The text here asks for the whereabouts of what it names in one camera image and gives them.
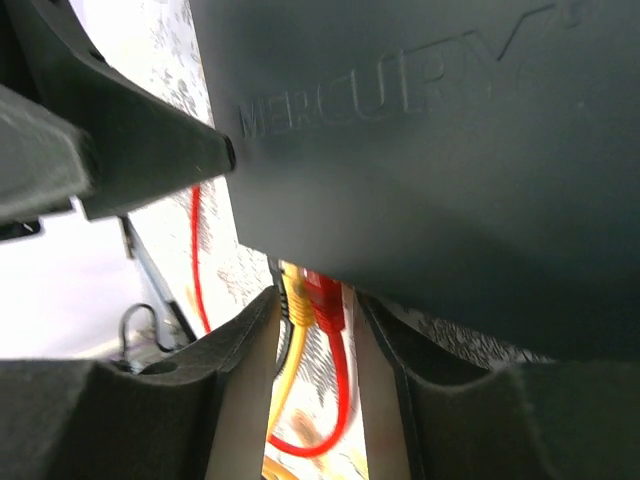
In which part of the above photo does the black ethernet cable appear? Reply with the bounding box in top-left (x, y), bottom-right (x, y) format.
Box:
top-left (269, 259), bottom-right (296, 371)

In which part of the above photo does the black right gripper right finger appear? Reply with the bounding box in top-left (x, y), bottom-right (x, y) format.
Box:
top-left (354, 293), bottom-right (550, 479)

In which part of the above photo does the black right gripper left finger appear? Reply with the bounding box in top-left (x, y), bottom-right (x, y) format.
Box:
top-left (84, 287), bottom-right (280, 479)

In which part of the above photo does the dark grey network switch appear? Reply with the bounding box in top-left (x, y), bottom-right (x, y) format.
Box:
top-left (191, 1), bottom-right (639, 360)

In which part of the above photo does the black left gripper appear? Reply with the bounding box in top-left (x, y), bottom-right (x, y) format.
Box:
top-left (1, 1), bottom-right (235, 240)

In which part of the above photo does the loose red ethernet cable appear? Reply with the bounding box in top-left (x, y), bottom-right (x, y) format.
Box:
top-left (189, 184), bottom-right (214, 335)

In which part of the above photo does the red ethernet cable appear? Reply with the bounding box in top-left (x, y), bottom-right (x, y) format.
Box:
top-left (267, 269), bottom-right (351, 459)
top-left (189, 184), bottom-right (214, 335)

